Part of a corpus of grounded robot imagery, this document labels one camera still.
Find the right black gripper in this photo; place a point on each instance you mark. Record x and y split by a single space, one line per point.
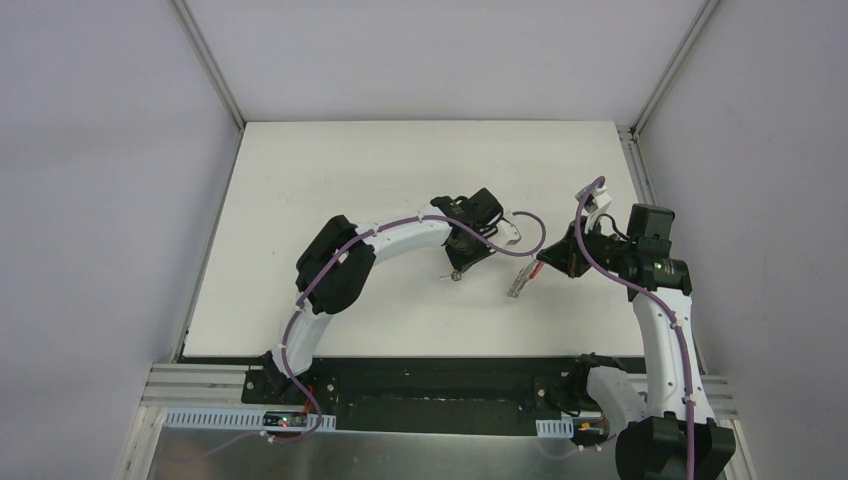
570 250

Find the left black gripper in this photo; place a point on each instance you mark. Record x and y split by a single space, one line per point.
465 251

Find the key with yellow tag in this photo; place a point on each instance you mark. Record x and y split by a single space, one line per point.
454 275

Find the metal keyring with red handle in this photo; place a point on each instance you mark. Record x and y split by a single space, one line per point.
525 275

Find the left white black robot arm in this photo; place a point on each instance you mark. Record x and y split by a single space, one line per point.
333 270

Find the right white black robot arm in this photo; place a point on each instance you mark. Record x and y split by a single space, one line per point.
671 432

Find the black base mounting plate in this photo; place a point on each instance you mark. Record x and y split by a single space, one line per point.
466 396

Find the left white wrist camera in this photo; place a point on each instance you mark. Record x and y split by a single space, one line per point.
507 233

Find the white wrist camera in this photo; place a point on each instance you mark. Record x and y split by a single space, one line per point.
507 233
593 201

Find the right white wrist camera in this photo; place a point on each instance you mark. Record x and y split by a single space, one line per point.
593 201

